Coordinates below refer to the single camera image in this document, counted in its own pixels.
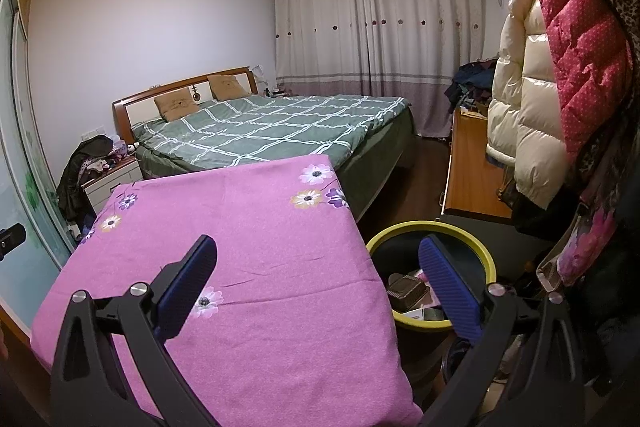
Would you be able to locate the pile of dark clothes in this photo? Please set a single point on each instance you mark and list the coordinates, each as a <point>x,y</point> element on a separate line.
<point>472,82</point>

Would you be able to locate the dark jacket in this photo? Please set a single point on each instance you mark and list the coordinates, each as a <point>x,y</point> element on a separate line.
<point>75,187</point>

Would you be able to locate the brown pillow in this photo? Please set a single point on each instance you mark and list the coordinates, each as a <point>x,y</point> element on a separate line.
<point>177,104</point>
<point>229,87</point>

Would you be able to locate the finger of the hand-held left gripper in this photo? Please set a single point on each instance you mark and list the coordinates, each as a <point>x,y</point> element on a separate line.
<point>12,239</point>

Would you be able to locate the yellow-rimmed dark waste bin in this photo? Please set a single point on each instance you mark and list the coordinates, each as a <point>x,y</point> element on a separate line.
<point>480,257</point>

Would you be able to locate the white wall socket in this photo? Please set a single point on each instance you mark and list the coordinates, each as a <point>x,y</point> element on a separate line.
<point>94,133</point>

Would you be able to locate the cream puffer jacket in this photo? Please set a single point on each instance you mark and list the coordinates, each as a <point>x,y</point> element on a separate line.
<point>525,117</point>

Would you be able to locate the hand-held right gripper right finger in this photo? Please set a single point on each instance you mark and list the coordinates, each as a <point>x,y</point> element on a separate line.
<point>450,292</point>

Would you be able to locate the pink floral garment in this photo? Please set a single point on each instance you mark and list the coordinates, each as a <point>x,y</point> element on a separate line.
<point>585,242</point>

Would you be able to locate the sliding wardrobe door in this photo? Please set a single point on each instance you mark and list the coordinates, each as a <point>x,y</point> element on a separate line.
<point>25,132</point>

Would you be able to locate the pink and white curtain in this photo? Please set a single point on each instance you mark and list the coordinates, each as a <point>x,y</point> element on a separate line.
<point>390,42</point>

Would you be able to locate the white wooden nightstand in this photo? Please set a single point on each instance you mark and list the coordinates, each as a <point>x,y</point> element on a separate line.
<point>112,189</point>

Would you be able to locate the bed with green checked duvet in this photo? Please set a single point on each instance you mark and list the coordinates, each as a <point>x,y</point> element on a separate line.
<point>270,127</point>

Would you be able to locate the pink floral tablecloth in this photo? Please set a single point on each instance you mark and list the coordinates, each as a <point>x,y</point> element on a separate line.
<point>275,282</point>

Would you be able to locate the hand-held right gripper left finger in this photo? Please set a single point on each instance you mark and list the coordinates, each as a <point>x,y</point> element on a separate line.
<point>187,287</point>

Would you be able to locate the brown plastic tray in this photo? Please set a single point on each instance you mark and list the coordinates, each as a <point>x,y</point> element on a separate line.
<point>407,292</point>

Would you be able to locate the wooden cabinet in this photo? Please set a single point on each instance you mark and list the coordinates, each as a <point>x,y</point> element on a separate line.
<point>470,172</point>

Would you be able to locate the red dotted puffer jacket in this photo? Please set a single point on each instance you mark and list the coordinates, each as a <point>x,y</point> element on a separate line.
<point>585,72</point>

